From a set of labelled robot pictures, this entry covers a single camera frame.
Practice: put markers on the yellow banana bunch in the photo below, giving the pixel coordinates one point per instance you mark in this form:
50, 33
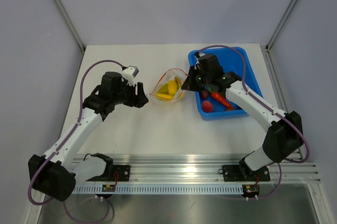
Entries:
162, 93

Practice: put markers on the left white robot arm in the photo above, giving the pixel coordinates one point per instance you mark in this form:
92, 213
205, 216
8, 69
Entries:
53, 172

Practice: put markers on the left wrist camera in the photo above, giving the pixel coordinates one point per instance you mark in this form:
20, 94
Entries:
129, 73

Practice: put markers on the orange carrot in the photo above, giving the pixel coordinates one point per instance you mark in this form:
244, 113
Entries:
220, 99

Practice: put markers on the right frame post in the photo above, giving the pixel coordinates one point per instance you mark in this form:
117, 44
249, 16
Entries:
281, 24

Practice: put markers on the aluminium rail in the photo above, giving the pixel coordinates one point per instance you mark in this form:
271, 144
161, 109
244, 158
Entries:
201, 169

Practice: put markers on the white slotted cable duct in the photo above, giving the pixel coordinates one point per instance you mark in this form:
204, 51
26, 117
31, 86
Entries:
153, 189

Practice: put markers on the yellow starfruit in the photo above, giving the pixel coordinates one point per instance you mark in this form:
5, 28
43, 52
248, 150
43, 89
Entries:
172, 88

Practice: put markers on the dark purple plum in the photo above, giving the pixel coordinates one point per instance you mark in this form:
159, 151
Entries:
204, 94

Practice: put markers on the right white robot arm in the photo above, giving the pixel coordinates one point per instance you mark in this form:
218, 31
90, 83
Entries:
283, 130

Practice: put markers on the frame post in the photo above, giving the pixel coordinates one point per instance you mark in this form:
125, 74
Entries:
281, 24
69, 24

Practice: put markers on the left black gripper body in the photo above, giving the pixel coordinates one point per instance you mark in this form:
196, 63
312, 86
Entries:
126, 95

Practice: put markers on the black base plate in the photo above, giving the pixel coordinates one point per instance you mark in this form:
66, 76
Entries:
237, 173
112, 172

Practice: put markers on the clear zip top bag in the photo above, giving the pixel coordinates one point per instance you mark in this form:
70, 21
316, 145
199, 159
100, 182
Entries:
169, 74

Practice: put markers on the blue plastic bin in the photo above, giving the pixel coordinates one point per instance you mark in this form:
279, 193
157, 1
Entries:
232, 59

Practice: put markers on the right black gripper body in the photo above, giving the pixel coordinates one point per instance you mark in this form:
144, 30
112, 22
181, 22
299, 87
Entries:
198, 80

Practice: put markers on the left frame post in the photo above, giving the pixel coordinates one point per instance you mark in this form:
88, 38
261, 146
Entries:
69, 24

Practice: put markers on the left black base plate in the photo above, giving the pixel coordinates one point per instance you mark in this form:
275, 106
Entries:
112, 172

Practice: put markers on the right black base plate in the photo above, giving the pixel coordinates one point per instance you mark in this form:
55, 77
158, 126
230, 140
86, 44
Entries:
237, 173

